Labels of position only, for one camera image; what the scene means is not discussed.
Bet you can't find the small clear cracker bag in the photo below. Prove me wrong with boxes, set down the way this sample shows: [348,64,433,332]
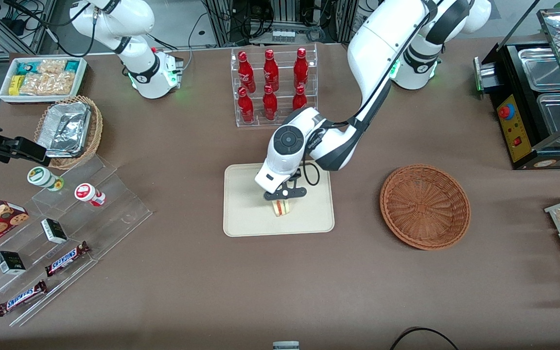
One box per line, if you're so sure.
[37,59,67,75]

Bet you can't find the black looped cable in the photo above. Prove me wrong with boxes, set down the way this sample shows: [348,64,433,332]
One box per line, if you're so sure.
[389,326,460,350]

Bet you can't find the thin grey table cable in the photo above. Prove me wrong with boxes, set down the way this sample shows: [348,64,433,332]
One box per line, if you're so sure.
[182,12,210,74]

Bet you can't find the Snickers bar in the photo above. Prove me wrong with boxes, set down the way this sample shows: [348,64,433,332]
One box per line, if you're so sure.
[44,241,91,278]
[0,280,48,317]

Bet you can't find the aluminium frame with cables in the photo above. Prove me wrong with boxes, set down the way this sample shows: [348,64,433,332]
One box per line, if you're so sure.
[0,0,58,59]

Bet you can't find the small black box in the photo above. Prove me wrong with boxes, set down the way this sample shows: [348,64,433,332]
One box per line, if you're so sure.
[0,251,27,276]
[41,218,69,245]

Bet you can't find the green lid yogurt cup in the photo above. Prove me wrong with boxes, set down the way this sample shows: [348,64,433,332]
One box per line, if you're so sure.
[27,166,65,192]

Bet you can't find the clear acrylic stepped stand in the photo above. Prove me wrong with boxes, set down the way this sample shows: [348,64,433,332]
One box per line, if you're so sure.
[0,155,153,327]

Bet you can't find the beige plastic tray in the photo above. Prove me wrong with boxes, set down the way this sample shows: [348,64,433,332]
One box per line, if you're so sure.
[223,160,335,238]

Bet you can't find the yellow snack packet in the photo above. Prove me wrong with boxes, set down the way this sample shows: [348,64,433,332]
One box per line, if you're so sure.
[8,74,26,96]

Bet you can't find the red cola bottle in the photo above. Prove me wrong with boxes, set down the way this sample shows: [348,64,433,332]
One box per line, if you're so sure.
[293,47,309,90]
[238,51,256,94]
[292,85,308,112]
[262,85,279,122]
[262,49,280,92]
[237,87,255,124]

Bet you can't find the stacked aluminium foil trays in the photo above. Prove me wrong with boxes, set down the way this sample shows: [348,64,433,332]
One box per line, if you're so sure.
[36,101,92,159]

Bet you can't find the triangle sandwich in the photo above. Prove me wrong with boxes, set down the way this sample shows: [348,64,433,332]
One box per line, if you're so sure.
[272,198,294,218]

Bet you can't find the large clear cracker bag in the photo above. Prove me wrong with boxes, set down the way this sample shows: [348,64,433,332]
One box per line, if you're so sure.
[19,71,76,96]

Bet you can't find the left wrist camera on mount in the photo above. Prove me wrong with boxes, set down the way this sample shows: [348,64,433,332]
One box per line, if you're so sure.
[263,187,308,201]

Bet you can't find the round brown wicker basket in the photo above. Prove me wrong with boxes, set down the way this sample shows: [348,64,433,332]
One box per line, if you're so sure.
[380,164,471,251]

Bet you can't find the white snack bin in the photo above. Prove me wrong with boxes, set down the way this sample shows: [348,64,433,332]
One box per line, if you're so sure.
[0,56,88,105]

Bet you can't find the aluminium frame rack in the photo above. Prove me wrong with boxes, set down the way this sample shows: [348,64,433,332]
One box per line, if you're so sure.
[204,0,359,47]

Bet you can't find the red lid yogurt cup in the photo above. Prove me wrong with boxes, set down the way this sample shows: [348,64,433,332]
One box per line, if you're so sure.
[74,183,106,208]

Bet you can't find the oval tan wicker basket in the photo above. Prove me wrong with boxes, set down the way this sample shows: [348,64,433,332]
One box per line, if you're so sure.
[34,95,104,170]

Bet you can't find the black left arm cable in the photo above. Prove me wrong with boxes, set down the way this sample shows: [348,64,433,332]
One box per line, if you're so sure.
[301,73,395,187]

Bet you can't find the clear acrylic bottle rack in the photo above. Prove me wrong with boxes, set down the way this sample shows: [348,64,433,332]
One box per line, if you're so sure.
[230,43,318,128]

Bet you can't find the black food warmer machine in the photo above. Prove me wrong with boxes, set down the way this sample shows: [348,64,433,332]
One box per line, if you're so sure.
[473,7,560,170]

